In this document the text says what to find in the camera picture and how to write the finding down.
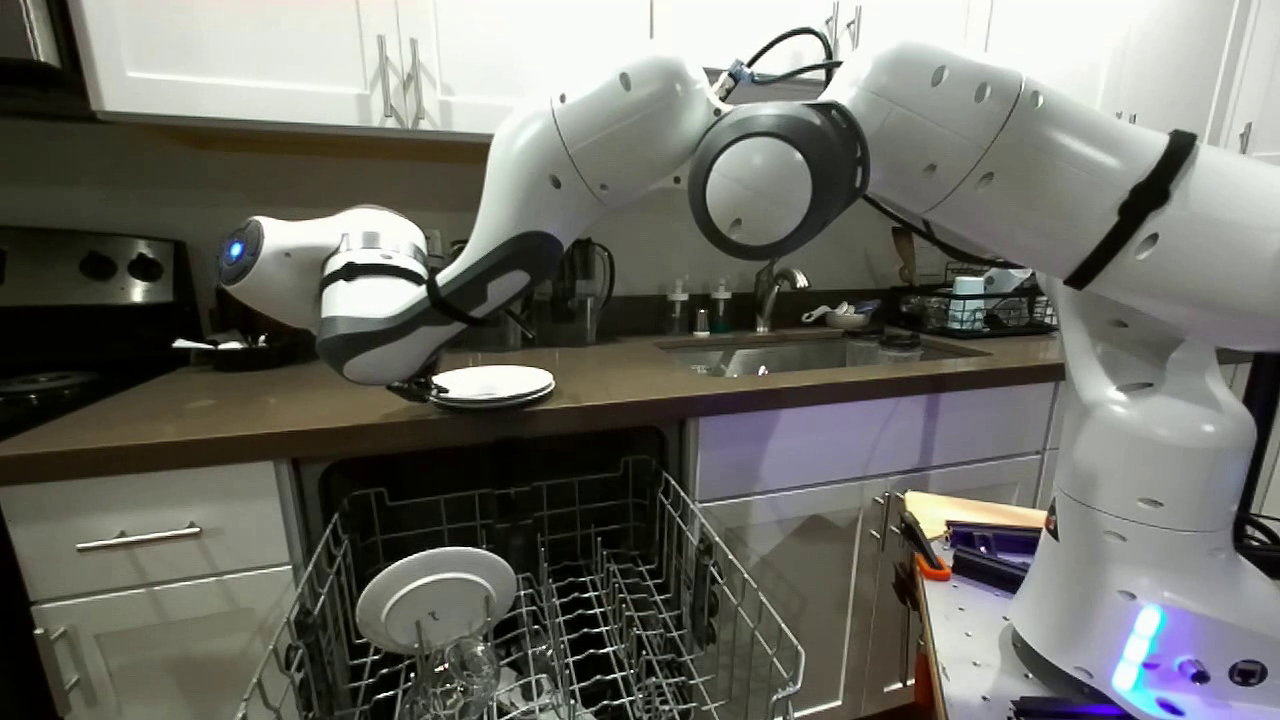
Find wooden utensil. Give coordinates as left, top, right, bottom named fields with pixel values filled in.
left=887, top=230, right=925, bottom=294

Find chrome faucet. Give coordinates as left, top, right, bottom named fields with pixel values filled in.
left=749, top=255, right=814, bottom=335

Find orange handled tool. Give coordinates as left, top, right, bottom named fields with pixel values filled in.
left=894, top=502, right=962, bottom=590

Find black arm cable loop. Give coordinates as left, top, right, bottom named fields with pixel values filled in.
left=717, top=19, right=848, bottom=100

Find white drawer with bar handle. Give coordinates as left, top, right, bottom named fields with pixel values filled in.
left=0, top=460, right=296, bottom=608

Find white sink drawer front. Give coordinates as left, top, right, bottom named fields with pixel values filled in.
left=684, top=379, right=1068, bottom=503

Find steel kitchen sink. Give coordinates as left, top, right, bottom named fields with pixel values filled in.
left=655, top=329, right=993, bottom=384

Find white cup in rack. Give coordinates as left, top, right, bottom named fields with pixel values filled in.
left=353, top=543, right=519, bottom=662

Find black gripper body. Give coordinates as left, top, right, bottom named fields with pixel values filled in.
left=393, top=355, right=456, bottom=391

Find small soap bottle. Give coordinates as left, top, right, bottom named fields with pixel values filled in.
left=710, top=278, right=739, bottom=335
left=665, top=278, right=698, bottom=335

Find clear drinking glass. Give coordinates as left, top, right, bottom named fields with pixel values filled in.
left=405, top=636, right=537, bottom=720

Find silver wire dishwasher rack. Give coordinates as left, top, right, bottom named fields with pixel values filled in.
left=236, top=452, right=814, bottom=720

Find black pan with white paper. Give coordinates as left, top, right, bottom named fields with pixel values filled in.
left=168, top=329, right=320, bottom=377

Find dark range hood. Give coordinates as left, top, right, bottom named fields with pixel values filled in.
left=0, top=0, right=73, bottom=87

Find robot mounting table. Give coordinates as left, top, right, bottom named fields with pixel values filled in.
left=913, top=534, right=1280, bottom=720

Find white sink cabinet doors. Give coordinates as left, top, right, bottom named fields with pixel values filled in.
left=698, top=452, right=1058, bottom=720

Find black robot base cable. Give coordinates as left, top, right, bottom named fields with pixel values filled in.
left=1233, top=355, right=1280, bottom=582

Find black clamp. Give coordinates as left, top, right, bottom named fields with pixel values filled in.
left=942, top=515, right=1048, bottom=595

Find black dish drying rack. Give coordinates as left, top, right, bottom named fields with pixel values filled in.
left=915, top=261, right=1062, bottom=335

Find black coffee maker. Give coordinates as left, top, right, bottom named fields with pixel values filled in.
left=524, top=238, right=621, bottom=348

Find white wall cabinets with handles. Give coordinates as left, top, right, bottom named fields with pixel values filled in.
left=65, top=0, right=655, bottom=151

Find white cabinet door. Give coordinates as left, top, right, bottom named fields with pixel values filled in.
left=27, top=566, right=308, bottom=720

